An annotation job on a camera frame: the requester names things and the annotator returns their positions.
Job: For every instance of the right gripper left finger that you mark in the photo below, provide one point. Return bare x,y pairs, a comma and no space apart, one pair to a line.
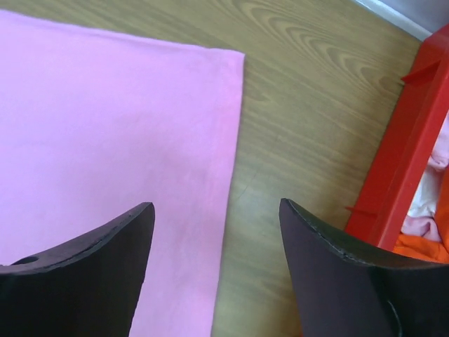
88,286

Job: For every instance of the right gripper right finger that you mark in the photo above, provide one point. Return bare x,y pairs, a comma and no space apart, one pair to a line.
346,287

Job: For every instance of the light pink t shirt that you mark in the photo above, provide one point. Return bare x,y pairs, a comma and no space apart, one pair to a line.
94,123

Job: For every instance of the orange t shirt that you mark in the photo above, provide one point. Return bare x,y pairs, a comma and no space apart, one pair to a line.
422,249

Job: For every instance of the white t shirt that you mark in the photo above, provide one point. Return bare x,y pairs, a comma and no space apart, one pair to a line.
420,216

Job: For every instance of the red plastic bin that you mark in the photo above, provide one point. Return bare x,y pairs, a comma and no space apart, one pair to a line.
403,154

